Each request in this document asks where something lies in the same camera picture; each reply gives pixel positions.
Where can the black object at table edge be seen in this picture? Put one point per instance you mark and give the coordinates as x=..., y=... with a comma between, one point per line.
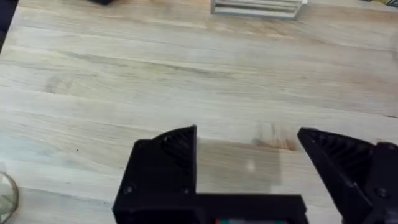
x=101, y=1

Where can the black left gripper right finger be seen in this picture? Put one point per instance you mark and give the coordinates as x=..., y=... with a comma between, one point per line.
x=357, y=174

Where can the white slatted box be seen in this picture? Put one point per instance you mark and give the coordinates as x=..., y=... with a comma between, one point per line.
x=256, y=7

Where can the clear glass cup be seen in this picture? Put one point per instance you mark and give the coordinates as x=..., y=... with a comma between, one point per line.
x=7, y=196

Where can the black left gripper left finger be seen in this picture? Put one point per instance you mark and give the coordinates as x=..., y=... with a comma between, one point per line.
x=158, y=168

